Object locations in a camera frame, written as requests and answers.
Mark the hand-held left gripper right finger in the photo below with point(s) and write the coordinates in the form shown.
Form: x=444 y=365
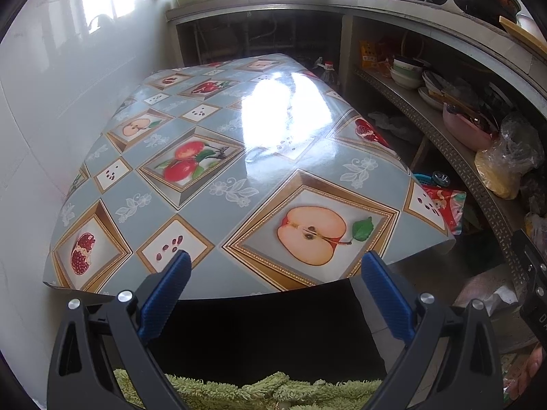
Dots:
x=386 y=294

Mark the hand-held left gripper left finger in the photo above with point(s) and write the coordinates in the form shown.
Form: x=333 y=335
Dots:
x=164 y=294

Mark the red snack bag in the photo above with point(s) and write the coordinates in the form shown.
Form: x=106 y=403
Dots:
x=446 y=209

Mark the blue plastic wastebasket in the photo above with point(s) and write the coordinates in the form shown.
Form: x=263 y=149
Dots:
x=421 y=178

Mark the person's right hand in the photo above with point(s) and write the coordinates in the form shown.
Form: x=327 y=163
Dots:
x=534 y=367

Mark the pink white packet pile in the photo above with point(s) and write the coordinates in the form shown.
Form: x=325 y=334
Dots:
x=478 y=286

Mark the clear bag of yellow grain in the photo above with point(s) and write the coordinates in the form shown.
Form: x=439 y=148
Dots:
x=504 y=166

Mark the patterned-edge metal shelf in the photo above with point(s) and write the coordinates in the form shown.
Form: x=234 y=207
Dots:
x=470 y=171

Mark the black round object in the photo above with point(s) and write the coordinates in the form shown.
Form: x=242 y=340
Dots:
x=440 y=178

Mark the green fluffy cloth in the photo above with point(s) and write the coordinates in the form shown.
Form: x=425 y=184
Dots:
x=256 y=393

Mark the fruit-print tablecloth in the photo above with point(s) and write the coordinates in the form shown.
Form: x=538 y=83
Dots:
x=265 y=205

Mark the pink plastic basin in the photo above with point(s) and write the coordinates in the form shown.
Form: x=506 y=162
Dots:
x=466 y=132

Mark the white crumpled cloth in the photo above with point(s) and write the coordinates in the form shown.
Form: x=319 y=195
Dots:
x=393 y=124

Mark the stack of plates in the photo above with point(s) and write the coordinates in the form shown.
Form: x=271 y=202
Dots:
x=431 y=94

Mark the stack of white bowls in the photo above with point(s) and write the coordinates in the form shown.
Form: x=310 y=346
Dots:
x=406 y=74

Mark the orange packet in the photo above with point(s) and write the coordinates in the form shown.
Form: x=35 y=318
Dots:
x=367 y=54

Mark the wooden cutting board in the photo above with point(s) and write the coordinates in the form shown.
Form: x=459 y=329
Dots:
x=523 y=34

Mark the metal pan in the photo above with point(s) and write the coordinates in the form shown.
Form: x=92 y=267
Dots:
x=530 y=21

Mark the grey kitchen counter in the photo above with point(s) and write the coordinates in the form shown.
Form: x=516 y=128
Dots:
x=277 y=2

